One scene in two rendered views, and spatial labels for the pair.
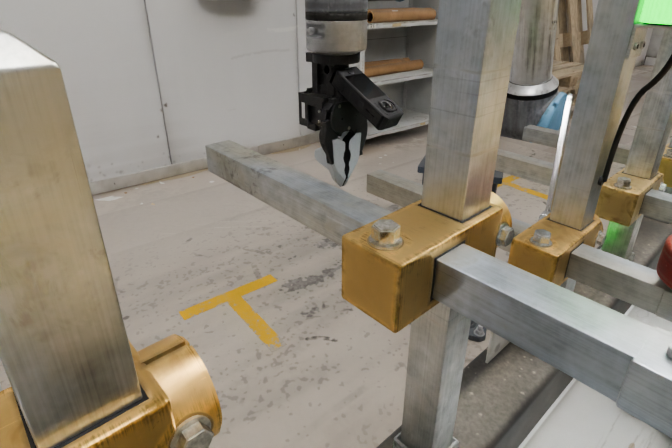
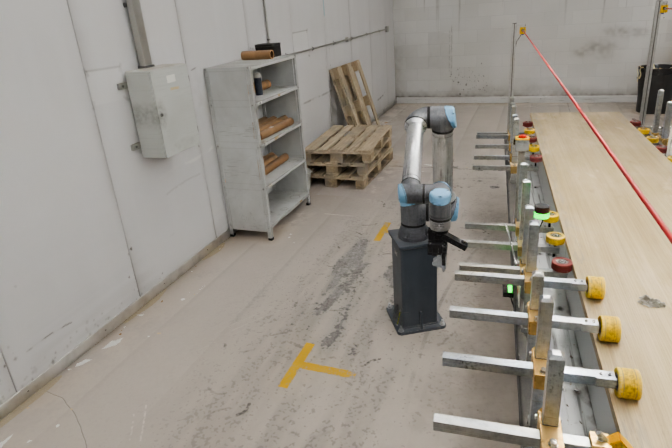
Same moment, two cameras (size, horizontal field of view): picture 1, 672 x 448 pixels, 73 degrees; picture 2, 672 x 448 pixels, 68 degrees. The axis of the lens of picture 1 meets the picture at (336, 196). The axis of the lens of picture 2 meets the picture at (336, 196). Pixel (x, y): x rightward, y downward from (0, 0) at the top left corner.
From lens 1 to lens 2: 1.78 m
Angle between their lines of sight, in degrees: 28
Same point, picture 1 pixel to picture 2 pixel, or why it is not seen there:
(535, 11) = (447, 171)
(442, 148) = (530, 261)
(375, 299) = not seen: hidden behind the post
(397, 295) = not seen: hidden behind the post
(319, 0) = (442, 217)
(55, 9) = (54, 200)
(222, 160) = (464, 276)
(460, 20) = (533, 242)
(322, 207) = (507, 278)
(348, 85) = (451, 239)
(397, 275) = not seen: hidden behind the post
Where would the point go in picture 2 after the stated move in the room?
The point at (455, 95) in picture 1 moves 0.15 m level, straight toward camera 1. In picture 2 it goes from (533, 252) to (561, 271)
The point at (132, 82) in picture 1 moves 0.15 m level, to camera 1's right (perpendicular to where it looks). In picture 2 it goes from (108, 239) to (131, 232)
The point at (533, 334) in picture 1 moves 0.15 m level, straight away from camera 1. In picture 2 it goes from (558, 285) to (540, 265)
